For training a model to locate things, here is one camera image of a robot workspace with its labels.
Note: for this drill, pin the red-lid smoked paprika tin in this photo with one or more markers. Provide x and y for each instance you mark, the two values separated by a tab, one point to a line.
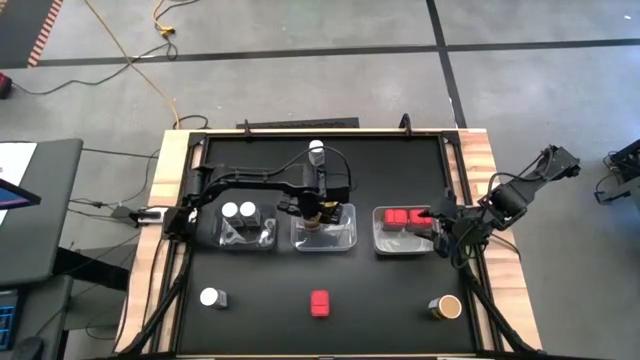
320	303
395	218
415	224

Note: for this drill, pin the red and black device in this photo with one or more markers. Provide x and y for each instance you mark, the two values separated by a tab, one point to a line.
5	85

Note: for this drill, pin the black flat bar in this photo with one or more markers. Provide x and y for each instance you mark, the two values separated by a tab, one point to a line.
300	123

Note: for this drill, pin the black floor mat striped edge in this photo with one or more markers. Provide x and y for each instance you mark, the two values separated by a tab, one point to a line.
20	30

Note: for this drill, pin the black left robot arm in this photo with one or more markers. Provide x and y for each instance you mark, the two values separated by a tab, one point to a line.
250	178

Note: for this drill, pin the white-lid glass spice jar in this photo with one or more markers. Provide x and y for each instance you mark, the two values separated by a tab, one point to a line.
229	209
209	296
248	209
316	146

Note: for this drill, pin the smoky clear plastic bin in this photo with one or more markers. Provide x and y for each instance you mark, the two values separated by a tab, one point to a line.
260	241

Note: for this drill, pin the grey side desk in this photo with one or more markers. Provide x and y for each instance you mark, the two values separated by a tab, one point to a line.
30	250

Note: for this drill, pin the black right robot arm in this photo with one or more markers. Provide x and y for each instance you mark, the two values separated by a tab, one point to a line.
507	200

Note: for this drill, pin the white paper sheet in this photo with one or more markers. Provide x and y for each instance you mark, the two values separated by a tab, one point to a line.
15	160

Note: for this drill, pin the black metal table frame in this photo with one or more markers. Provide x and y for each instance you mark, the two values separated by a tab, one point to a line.
406	127

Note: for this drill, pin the black wrist camera yellow tag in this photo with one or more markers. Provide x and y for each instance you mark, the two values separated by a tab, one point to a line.
331	206

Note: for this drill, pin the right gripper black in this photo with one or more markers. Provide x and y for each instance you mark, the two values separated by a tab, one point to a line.
462	227

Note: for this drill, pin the black table mat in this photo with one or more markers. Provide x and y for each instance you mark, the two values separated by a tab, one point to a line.
270	325

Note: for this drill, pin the tan-lid glass spice jar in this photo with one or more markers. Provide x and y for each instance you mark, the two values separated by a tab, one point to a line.
312	227
450	307

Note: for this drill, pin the tablet with lit screen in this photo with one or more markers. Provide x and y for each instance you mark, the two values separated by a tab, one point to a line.
12	197

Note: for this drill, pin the white plastic bin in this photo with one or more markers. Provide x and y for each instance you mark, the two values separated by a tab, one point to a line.
400	245

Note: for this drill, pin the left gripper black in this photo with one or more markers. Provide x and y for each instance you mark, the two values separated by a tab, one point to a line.
312	185

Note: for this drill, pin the backlit keyboard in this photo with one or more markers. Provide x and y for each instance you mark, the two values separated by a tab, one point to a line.
6	325

